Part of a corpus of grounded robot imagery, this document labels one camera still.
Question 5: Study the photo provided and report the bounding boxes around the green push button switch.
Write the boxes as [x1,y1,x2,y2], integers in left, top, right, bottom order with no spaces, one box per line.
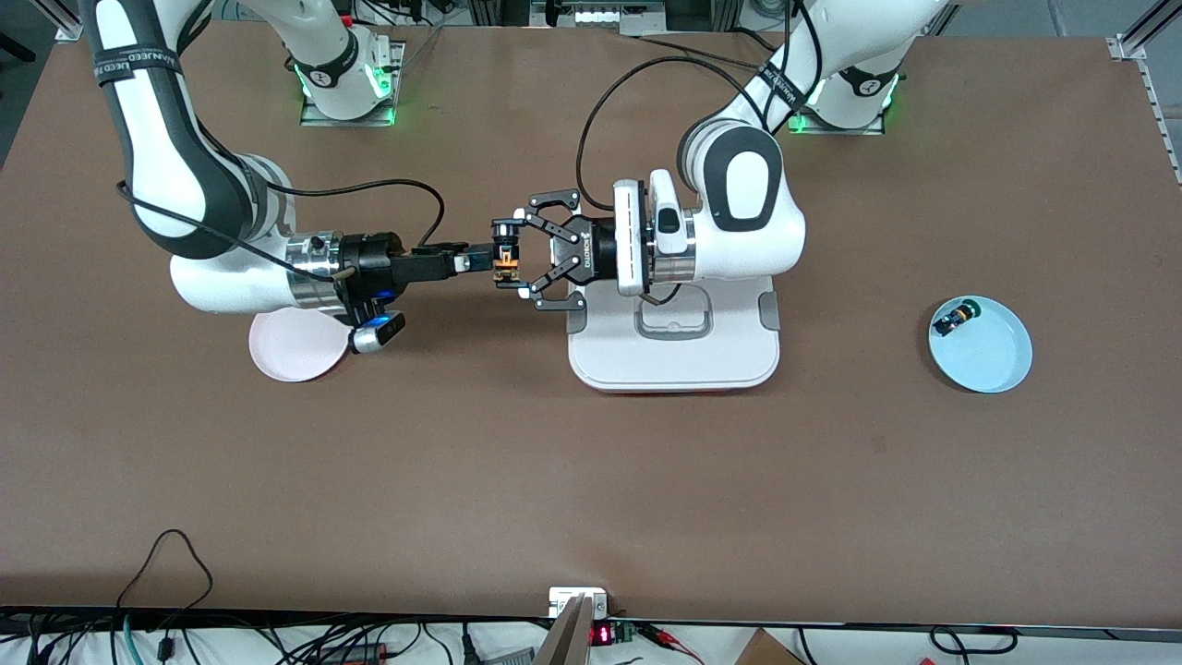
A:
[932,298,980,336]

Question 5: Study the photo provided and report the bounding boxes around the aluminium profile rail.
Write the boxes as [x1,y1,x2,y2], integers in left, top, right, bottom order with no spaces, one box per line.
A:
[32,0,86,42]
[1106,0,1182,190]

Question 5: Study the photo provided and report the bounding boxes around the white lidded storage box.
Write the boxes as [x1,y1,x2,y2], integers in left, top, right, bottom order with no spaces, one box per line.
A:
[565,275,782,396]

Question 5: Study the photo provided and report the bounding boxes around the orange push button switch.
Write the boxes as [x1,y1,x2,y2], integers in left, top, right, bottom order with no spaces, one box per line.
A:
[491,219,525,289]

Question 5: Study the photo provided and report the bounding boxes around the red clip lead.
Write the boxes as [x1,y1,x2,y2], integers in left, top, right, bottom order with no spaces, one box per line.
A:
[642,623,705,665]

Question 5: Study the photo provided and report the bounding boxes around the brown cardboard piece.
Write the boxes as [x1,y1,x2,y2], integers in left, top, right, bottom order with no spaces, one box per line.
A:
[734,628,806,665]

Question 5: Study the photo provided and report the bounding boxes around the light blue round plate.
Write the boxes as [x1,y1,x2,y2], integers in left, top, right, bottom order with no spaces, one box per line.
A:
[928,296,1033,395]

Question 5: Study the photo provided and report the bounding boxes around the long black cable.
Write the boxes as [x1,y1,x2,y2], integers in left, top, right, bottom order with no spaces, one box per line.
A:
[637,35,786,75]

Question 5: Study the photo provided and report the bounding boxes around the small white box device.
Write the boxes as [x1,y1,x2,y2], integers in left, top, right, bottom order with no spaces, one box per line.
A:
[549,586,610,620]

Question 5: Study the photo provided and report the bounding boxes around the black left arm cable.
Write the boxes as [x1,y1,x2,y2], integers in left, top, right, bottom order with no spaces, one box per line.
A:
[578,0,825,190]

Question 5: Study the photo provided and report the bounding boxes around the pink round plate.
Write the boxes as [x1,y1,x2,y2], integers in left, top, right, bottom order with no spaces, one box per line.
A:
[248,309,356,383]

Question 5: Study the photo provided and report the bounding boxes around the thick black looped cable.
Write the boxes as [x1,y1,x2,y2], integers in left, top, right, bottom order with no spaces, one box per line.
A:
[928,625,1019,659]

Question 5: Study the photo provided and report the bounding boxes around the thin black looped cable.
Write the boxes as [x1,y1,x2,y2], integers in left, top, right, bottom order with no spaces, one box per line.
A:
[115,528,215,638]

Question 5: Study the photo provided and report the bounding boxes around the grey metal bar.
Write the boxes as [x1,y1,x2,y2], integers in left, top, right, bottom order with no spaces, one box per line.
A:
[534,594,597,665]

